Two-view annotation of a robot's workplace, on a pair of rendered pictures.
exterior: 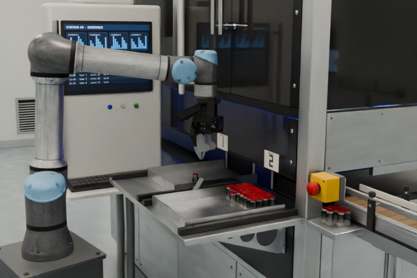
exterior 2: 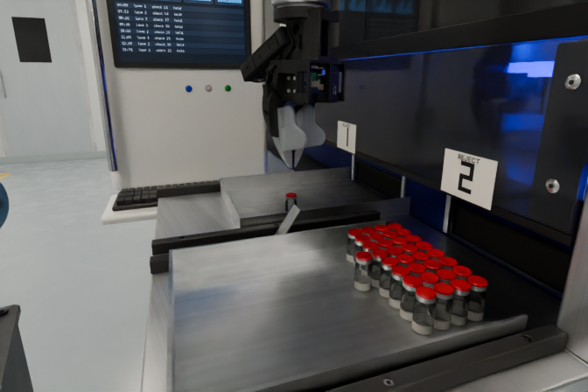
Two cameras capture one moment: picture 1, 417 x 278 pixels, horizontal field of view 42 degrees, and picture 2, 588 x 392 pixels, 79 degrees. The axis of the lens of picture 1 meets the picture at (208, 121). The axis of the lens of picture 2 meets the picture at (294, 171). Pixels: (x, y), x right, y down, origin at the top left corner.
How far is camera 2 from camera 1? 1.32 m
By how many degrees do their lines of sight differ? 10
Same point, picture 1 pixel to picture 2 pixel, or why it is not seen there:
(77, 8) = not seen: outside the picture
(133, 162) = (226, 167)
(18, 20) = not seen: hidden behind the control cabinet
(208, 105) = (304, 25)
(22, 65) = not seen: hidden behind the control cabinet
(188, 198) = (262, 254)
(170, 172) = (259, 185)
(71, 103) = (128, 80)
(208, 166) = (323, 178)
